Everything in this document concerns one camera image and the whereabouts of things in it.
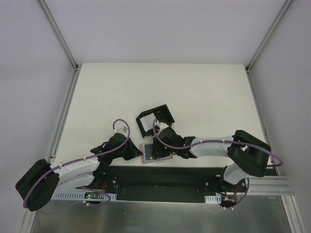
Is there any right aluminium frame post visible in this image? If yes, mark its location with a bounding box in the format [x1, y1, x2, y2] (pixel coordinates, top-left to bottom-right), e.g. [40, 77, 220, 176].
[245, 0, 295, 73]

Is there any aluminium frame post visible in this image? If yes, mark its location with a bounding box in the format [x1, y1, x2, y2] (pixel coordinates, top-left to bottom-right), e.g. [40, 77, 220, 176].
[36, 0, 79, 71]
[245, 0, 295, 73]

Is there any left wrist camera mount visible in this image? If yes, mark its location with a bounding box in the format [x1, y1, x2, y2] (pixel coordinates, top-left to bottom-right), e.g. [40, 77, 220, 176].
[113, 126, 128, 136]

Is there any brown leather card holder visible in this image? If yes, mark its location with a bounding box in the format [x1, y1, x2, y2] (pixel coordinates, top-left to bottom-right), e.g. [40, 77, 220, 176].
[139, 143, 173, 164]

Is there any aluminium rail right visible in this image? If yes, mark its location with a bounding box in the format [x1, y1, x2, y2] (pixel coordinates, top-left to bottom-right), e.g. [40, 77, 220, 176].
[248, 176, 294, 196]

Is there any purple cable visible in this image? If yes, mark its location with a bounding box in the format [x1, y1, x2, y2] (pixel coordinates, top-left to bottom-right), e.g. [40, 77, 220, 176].
[152, 118, 285, 209]
[23, 118, 132, 208]

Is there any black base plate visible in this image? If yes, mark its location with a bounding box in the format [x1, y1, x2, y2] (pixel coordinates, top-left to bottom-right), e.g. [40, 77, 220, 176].
[74, 166, 252, 202]

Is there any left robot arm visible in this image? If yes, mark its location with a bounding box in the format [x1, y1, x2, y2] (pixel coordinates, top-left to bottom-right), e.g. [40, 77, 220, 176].
[15, 133, 142, 212]

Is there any right white cable duct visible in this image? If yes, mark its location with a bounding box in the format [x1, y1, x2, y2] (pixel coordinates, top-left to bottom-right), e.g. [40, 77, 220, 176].
[205, 195, 222, 204]

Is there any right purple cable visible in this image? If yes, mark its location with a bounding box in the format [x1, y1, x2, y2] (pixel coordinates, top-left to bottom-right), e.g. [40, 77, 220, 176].
[152, 118, 285, 209]

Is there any black card dispenser box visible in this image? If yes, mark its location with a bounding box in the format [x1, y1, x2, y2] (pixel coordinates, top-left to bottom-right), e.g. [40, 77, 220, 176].
[136, 104, 175, 138]

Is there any white cards stack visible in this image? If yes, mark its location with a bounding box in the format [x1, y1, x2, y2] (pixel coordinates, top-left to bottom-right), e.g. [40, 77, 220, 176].
[140, 113, 156, 131]

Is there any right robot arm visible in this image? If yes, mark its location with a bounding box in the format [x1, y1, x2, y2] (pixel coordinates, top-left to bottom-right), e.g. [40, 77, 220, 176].
[152, 127, 271, 193]

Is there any left white cable duct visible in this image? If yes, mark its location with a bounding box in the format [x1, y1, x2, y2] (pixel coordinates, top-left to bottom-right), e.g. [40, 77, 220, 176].
[51, 190, 117, 201]

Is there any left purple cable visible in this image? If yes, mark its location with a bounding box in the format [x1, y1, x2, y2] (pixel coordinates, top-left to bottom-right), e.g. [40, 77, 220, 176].
[23, 118, 132, 208]

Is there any left aluminium frame post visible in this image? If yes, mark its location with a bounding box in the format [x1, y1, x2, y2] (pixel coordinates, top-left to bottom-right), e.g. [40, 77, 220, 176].
[36, 0, 79, 71]

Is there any white cable duct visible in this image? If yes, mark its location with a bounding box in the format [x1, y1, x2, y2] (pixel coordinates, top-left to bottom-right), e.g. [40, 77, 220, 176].
[205, 195, 222, 204]
[51, 190, 117, 201]

